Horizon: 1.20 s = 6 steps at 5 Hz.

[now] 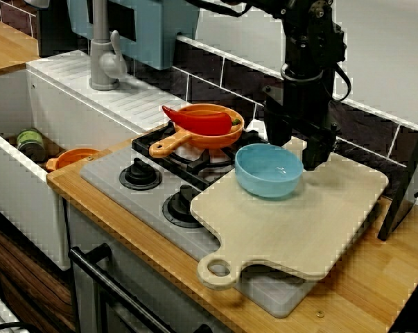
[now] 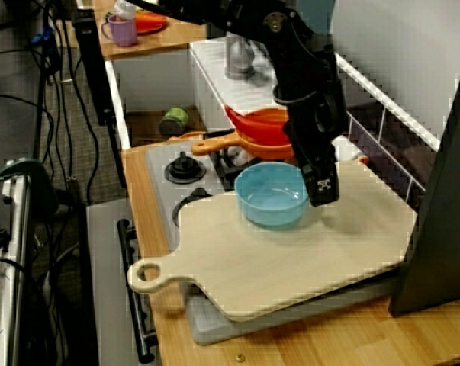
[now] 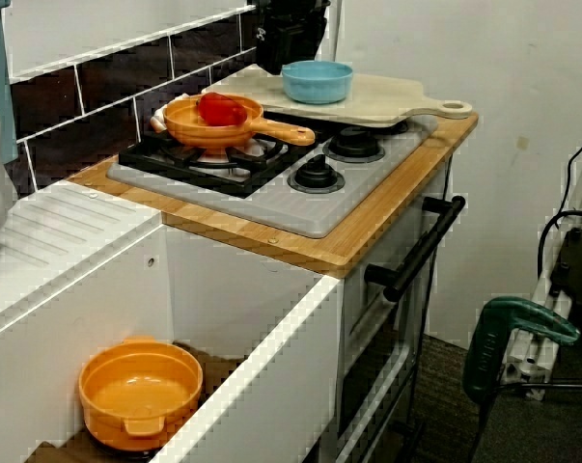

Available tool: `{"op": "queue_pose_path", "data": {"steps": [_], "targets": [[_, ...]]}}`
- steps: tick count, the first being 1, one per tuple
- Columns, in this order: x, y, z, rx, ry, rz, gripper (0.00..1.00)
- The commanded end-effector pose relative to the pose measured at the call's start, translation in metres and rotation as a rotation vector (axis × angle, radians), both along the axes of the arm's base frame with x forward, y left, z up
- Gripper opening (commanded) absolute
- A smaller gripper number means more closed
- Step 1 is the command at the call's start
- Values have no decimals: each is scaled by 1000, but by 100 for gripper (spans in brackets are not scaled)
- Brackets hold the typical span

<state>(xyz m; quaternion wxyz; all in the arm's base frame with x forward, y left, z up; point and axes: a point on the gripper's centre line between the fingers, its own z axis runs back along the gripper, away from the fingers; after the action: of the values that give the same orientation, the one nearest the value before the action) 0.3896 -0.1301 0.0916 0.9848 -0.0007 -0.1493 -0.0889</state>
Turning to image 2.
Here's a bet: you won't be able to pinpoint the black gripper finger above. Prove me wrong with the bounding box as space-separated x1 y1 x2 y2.
303 159 340 208

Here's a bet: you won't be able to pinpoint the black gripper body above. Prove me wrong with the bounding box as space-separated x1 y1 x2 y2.
280 93 347 172

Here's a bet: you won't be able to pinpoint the red toy chili pepper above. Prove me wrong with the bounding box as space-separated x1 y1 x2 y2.
224 104 292 146

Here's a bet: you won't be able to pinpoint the light blue plastic bowl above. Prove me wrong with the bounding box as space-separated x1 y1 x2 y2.
233 162 310 230

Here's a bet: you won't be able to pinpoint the small white toy container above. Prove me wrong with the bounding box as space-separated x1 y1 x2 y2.
332 135 371 165

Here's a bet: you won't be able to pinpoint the pale wooden cutting board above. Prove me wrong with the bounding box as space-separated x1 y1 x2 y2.
127 158 419 323

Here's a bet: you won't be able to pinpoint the orange toy frying pan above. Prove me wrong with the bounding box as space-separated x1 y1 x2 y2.
191 108 296 160

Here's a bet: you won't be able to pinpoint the black burner grate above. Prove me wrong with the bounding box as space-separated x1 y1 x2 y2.
206 129 339 191

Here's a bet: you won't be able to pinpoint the dark upright panel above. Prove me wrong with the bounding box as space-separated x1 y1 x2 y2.
388 37 460 317

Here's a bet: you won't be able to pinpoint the black stove knob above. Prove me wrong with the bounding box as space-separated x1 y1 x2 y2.
164 151 207 185
172 186 215 226

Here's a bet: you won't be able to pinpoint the green toy can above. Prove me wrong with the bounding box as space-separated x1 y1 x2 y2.
159 106 191 136

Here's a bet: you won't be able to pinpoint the grey toy stove top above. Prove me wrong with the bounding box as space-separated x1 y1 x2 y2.
145 144 400 346

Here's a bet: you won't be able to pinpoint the white toy sink unit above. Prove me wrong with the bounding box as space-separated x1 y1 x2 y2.
105 37 288 149

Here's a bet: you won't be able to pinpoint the wooden side table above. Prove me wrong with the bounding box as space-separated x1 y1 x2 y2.
94 0 207 60

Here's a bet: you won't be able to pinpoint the wooden countertop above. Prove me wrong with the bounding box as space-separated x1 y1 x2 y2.
121 125 460 366

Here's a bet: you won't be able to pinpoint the orange plastic plate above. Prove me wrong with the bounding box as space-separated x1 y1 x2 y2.
134 11 169 35

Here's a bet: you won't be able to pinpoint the purple plastic cup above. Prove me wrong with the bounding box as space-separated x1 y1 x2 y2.
101 14 138 47

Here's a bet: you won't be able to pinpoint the white crumpled item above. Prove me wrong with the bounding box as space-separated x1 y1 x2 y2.
113 0 137 19

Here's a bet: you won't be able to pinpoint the white toy oven cabinet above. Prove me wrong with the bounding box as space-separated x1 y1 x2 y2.
86 200 162 366

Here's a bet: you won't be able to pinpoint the black oven door handle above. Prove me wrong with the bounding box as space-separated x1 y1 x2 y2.
117 219 157 363

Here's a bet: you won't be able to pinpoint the black cable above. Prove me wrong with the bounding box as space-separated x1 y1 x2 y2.
0 254 28 275
33 0 63 161
61 18 101 205

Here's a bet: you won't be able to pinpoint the black upright post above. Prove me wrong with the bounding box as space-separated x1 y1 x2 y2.
73 7 128 188

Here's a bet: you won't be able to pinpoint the green clamp handle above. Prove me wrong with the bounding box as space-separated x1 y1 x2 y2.
0 158 59 214

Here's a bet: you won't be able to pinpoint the aluminium frame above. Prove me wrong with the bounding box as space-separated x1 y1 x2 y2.
0 159 34 366

